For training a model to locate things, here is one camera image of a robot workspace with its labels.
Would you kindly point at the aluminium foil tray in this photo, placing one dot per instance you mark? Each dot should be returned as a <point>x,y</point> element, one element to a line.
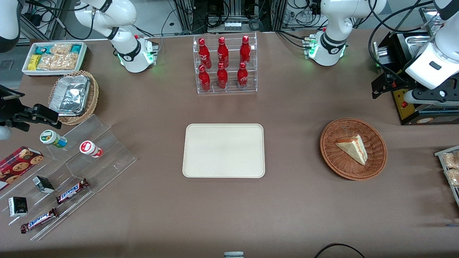
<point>70,95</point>

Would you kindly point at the yellow snack packet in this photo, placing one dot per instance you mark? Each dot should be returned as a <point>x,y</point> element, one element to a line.
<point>34,62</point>

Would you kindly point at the white rectangular snack bin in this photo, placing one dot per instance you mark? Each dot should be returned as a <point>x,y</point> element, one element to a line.
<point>27,71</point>

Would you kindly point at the triangular sandwich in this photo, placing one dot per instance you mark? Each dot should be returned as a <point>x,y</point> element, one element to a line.
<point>355,147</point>

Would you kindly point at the metal snack tray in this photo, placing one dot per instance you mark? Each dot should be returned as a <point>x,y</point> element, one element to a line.
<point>439,153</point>

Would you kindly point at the clear bag of crackers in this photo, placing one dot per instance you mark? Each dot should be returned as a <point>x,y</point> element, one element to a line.
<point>451,159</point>
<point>453,177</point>

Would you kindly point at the large brown wicker basket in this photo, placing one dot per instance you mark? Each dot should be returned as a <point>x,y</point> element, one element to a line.
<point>333,157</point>

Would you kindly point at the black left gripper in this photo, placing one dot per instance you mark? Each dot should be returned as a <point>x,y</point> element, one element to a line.
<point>399,83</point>

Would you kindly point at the red cola bottle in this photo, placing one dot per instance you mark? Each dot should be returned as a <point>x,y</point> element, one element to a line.
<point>204,52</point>
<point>245,50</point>
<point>204,80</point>
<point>222,79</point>
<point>223,52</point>
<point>242,77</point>

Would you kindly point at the large clear cracker bag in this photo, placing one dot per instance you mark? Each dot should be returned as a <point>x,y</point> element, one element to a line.
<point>59,61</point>

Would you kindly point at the steel pan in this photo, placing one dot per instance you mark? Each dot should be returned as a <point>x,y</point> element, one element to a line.
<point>419,44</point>

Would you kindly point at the grey power strip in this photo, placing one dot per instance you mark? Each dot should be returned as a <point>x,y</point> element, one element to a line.
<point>232,25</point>

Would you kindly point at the clear acrylic bottle rack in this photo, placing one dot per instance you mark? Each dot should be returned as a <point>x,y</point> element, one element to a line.
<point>229,91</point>

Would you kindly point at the black machine with yellow label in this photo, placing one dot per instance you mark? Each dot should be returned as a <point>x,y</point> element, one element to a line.
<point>398,46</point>

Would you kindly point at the brown Snickers bar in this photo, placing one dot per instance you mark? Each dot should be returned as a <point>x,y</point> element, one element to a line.
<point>71,191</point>
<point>39,220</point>

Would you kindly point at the red cookie box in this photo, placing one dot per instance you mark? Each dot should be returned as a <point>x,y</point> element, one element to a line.
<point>18,166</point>

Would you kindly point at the white cup with green label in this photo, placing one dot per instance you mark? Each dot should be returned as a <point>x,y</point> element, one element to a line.
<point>52,138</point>

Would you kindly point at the small light wicker basket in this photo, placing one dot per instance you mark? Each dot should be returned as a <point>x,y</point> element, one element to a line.
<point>94,96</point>

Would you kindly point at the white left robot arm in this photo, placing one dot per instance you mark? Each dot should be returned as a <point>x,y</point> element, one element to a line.
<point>337,21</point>

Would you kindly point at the small grey device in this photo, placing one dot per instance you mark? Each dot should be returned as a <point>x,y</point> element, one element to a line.
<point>233,255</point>

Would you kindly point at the cream plastic tray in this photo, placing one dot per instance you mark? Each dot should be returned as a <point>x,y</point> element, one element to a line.
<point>222,150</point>

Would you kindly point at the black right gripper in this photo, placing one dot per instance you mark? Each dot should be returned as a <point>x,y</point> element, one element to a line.
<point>8,111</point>

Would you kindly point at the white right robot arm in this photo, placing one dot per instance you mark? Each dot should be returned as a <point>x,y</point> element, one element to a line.
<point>122,14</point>

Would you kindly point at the white cup with red label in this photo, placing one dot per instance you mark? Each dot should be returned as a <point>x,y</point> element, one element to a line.
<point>90,148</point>

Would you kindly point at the aluminium frame rack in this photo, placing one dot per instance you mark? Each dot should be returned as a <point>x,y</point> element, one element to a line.
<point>186,14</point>

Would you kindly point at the small black box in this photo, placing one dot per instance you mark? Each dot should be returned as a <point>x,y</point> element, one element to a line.
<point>18,206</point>
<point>43,184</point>

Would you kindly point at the small clear cracker bag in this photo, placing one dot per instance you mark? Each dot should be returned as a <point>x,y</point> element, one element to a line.
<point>61,49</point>

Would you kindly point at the teal snack packet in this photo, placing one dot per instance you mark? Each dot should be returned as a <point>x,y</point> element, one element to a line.
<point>76,48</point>
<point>43,49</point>

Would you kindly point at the clear acrylic stepped shelf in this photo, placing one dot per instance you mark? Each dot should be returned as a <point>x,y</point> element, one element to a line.
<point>111,157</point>

